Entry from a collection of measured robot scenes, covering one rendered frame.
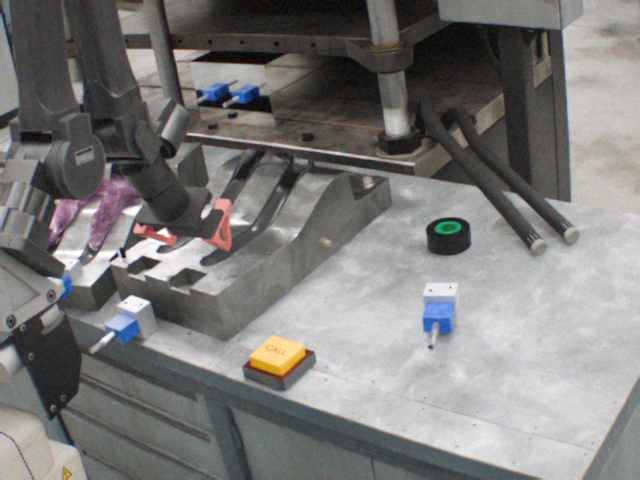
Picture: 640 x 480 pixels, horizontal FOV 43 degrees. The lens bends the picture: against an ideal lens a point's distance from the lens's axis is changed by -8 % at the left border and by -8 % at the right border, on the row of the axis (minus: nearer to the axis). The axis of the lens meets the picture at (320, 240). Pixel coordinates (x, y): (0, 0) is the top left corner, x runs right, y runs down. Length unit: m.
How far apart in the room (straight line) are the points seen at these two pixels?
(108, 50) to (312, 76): 1.35
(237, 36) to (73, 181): 1.32
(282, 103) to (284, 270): 0.87
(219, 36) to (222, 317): 1.08
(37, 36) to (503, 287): 0.85
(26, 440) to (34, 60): 0.52
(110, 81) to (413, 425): 0.59
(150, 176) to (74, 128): 0.20
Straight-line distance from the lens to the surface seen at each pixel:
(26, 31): 0.97
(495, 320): 1.35
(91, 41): 1.06
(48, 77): 0.98
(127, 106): 1.08
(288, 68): 2.28
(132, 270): 1.51
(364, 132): 2.13
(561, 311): 1.36
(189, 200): 1.20
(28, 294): 0.97
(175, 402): 1.62
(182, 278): 1.45
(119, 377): 1.73
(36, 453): 1.22
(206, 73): 2.35
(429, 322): 1.30
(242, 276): 1.39
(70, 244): 1.71
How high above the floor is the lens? 1.57
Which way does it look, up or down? 28 degrees down
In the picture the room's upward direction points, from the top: 10 degrees counter-clockwise
